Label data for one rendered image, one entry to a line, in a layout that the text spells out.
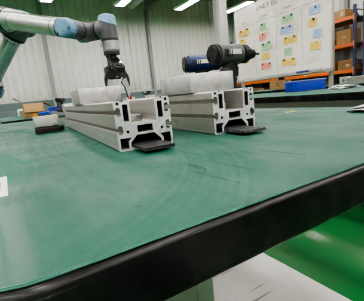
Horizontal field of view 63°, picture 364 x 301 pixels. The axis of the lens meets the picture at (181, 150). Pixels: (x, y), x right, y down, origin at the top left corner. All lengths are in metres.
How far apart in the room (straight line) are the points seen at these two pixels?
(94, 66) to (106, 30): 11.41
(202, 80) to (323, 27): 3.15
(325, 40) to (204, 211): 3.54
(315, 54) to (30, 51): 10.41
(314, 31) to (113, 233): 3.68
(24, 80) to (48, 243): 12.12
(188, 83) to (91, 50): 12.26
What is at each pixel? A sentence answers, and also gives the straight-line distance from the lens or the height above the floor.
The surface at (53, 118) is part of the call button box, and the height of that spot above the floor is 0.83.
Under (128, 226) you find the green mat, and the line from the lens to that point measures 0.21.
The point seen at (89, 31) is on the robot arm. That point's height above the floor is 1.16.
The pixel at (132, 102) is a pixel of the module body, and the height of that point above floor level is 0.86.
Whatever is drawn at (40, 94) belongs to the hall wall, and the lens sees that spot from 12.35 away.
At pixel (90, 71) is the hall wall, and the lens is 12.74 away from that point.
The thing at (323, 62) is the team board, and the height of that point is 1.05.
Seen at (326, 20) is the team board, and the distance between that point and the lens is 3.73.
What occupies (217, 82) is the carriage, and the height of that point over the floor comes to 0.88.
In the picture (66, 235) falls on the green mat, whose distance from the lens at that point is 0.22.
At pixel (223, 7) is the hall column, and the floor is 3.20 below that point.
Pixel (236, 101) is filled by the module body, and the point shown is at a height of 0.84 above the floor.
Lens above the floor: 0.86
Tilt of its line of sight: 11 degrees down
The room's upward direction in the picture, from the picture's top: 6 degrees counter-clockwise
